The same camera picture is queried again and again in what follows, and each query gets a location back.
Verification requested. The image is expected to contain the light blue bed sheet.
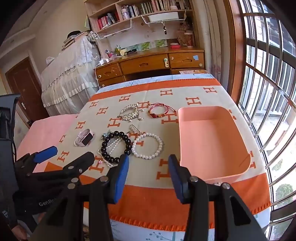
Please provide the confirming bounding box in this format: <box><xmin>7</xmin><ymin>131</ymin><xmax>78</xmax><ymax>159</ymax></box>
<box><xmin>96</xmin><ymin>73</ymin><xmax>214</xmax><ymax>94</ymax></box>

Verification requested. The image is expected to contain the pink plastic tray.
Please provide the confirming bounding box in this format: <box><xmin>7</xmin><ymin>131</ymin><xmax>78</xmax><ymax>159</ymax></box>
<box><xmin>178</xmin><ymin>106</ymin><xmax>251</xmax><ymax>184</ymax></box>

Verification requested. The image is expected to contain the silver rhinestone hair claw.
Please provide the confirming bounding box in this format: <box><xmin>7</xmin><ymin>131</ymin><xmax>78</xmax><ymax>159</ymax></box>
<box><xmin>117</xmin><ymin>102</ymin><xmax>144</xmax><ymax>122</ymax></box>

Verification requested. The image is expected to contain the black bead bracelet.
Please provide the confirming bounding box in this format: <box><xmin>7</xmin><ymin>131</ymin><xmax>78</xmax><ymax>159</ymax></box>
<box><xmin>100</xmin><ymin>131</ymin><xmax>132</xmax><ymax>164</ymax></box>

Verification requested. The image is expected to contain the beige curtain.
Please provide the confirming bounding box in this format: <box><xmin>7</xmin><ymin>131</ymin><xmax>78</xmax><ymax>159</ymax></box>
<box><xmin>192</xmin><ymin>0</ymin><xmax>230</xmax><ymax>87</ymax></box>

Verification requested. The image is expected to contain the long pearl necklace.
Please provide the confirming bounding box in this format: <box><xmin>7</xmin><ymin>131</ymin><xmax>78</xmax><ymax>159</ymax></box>
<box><xmin>97</xmin><ymin>136</ymin><xmax>123</xmax><ymax>168</ymax></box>

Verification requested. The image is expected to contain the orange beige H blanket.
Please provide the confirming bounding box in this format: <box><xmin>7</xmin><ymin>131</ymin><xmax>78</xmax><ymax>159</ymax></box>
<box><xmin>46</xmin><ymin>79</ymin><xmax>271</xmax><ymax>232</ymax></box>

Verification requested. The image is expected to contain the white charger cable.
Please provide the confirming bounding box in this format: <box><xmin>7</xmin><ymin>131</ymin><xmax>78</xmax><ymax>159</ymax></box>
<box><xmin>93</xmin><ymin>58</ymin><xmax>110</xmax><ymax>88</ymax></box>

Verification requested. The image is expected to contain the red string bracelet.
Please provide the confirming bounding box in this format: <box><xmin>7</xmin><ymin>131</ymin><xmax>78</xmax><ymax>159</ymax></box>
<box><xmin>147</xmin><ymin>102</ymin><xmax>177</xmax><ymax>119</ymax></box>

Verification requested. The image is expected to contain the metal window grille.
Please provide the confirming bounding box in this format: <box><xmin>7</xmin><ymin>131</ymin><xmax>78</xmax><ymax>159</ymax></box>
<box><xmin>238</xmin><ymin>1</ymin><xmax>295</xmax><ymax>240</ymax></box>

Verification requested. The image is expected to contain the brown wooden door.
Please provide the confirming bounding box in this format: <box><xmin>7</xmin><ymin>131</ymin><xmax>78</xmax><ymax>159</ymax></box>
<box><xmin>5</xmin><ymin>57</ymin><xmax>49</xmax><ymax>126</ymax></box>

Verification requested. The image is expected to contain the white pearl bracelet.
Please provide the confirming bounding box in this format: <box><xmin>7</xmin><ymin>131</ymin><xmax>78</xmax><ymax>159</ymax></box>
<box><xmin>131</xmin><ymin>132</ymin><xmax>164</xmax><ymax>160</ymax></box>

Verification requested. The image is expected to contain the pink smart watch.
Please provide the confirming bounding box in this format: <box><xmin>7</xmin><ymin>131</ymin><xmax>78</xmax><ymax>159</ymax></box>
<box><xmin>74</xmin><ymin>129</ymin><xmax>95</xmax><ymax>147</ymax></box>

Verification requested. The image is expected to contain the wooden desk with drawers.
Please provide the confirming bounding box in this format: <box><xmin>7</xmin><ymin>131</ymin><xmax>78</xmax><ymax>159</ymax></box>
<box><xmin>95</xmin><ymin>47</ymin><xmax>205</xmax><ymax>87</ymax></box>

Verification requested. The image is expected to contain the wooden bookshelf with books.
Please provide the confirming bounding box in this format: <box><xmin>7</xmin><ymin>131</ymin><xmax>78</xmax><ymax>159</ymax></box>
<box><xmin>84</xmin><ymin>1</ymin><xmax>193</xmax><ymax>34</ymax></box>

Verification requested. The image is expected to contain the white lace covered furniture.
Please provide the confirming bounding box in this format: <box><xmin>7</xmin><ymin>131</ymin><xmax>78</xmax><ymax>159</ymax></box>
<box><xmin>41</xmin><ymin>36</ymin><xmax>100</xmax><ymax>116</ymax></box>

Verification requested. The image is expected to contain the orange magazine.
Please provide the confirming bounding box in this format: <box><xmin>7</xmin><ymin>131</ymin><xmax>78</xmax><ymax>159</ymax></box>
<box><xmin>179</xmin><ymin>70</ymin><xmax>208</xmax><ymax>74</ymax></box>

